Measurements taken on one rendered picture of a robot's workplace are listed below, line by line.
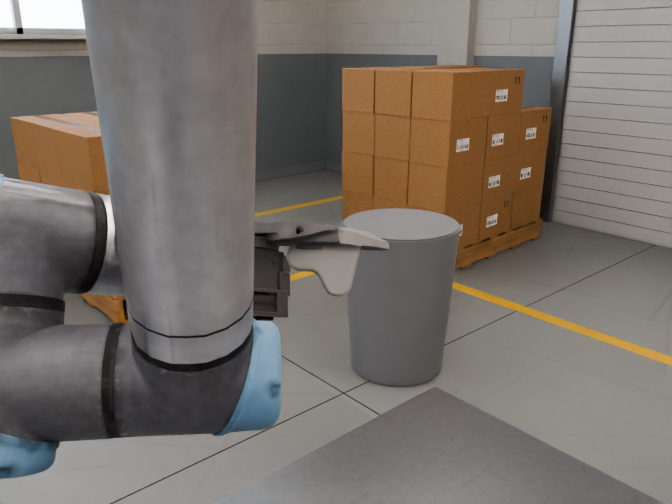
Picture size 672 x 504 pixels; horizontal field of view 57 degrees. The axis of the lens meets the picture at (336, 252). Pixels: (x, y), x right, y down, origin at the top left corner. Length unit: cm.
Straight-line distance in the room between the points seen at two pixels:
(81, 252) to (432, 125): 309
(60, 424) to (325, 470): 37
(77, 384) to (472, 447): 49
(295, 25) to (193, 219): 607
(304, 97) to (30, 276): 605
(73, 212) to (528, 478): 54
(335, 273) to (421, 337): 188
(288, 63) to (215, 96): 601
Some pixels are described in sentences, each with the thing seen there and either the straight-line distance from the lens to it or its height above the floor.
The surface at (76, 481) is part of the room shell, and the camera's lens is 218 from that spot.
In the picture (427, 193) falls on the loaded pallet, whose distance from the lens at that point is 353.
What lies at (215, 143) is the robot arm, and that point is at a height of 123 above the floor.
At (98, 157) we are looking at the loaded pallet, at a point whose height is 80.
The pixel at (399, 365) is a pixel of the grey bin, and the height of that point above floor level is 10.
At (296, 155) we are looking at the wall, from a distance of 642.
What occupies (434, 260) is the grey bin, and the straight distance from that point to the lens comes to 227.
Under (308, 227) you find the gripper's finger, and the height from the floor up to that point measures 113.
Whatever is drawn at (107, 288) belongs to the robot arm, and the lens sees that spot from 47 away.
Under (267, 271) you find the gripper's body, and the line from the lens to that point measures 52.
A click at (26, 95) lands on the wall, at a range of 521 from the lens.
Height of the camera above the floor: 128
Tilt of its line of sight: 19 degrees down
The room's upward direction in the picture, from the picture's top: straight up
